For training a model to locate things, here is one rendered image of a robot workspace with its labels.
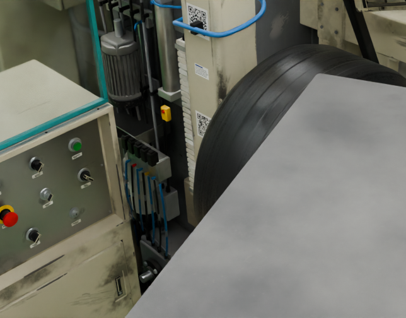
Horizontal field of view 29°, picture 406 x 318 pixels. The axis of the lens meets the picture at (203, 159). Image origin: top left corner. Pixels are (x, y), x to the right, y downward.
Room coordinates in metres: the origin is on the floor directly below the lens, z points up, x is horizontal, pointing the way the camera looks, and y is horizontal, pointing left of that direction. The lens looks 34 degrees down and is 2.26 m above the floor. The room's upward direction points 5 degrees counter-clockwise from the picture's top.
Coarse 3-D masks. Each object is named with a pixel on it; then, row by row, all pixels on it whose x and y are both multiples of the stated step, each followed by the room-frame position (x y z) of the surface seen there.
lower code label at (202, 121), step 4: (196, 112) 1.73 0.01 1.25; (196, 116) 1.73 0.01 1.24; (200, 116) 1.72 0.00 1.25; (204, 116) 1.71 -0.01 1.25; (196, 120) 1.73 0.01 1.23; (200, 120) 1.72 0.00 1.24; (204, 120) 1.71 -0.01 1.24; (208, 120) 1.70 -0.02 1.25; (200, 124) 1.72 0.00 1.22; (204, 124) 1.71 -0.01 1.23; (208, 124) 1.70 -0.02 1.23; (200, 128) 1.72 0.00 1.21; (204, 128) 1.71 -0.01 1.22; (200, 132) 1.72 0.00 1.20; (204, 132) 1.71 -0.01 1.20; (200, 136) 1.72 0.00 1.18
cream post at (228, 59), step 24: (192, 0) 1.72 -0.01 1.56; (216, 0) 1.66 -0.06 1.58; (240, 0) 1.70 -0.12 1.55; (216, 24) 1.66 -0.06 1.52; (240, 24) 1.70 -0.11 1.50; (192, 48) 1.73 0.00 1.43; (216, 48) 1.66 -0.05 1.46; (240, 48) 1.70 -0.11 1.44; (192, 72) 1.73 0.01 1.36; (216, 72) 1.66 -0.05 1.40; (240, 72) 1.70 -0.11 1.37; (192, 96) 1.74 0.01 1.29; (216, 96) 1.67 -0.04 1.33; (192, 120) 1.75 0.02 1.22
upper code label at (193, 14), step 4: (188, 4) 1.73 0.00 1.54; (188, 8) 1.73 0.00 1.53; (192, 8) 1.72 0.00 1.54; (196, 8) 1.71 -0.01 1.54; (200, 8) 1.69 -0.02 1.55; (188, 12) 1.73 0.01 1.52; (192, 12) 1.72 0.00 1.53; (196, 12) 1.71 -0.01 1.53; (200, 12) 1.69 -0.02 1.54; (204, 12) 1.68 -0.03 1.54; (188, 16) 1.73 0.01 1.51; (192, 16) 1.72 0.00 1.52; (196, 16) 1.71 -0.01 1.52; (200, 16) 1.70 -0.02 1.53; (204, 16) 1.68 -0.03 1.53; (188, 20) 1.73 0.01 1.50; (192, 20) 1.72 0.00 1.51; (196, 20) 1.71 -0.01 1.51; (200, 20) 1.70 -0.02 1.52; (204, 20) 1.69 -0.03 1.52; (188, 24) 1.73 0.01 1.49; (204, 24) 1.69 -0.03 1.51; (204, 28) 1.69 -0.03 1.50; (208, 28) 1.68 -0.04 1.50; (200, 36) 1.70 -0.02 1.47; (204, 36) 1.69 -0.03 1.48
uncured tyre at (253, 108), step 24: (288, 48) 1.63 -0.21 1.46; (312, 48) 1.61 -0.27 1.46; (336, 48) 1.65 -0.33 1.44; (264, 72) 1.53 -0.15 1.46; (288, 72) 1.51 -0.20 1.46; (312, 72) 1.49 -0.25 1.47; (336, 72) 1.48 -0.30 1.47; (360, 72) 1.48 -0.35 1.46; (384, 72) 1.51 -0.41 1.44; (240, 96) 1.49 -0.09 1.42; (264, 96) 1.46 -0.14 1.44; (288, 96) 1.44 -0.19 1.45; (216, 120) 1.48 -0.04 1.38; (240, 120) 1.44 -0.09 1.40; (264, 120) 1.41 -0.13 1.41; (216, 144) 1.43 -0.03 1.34; (240, 144) 1.39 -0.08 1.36; (216, 168) 1.40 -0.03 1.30; (240, 168) 1.36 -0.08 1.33; (216, 192) 1.38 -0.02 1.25
